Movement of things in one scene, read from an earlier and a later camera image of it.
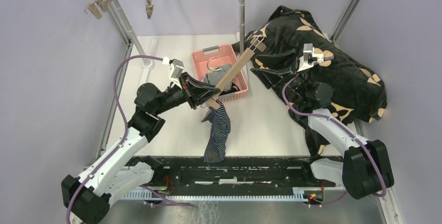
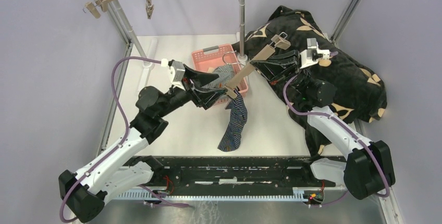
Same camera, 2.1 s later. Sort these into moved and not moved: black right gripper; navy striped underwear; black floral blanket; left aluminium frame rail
Moved: navy striped underwear
Not moved: black floral blanket; left aluminium frame rail; black right gripper
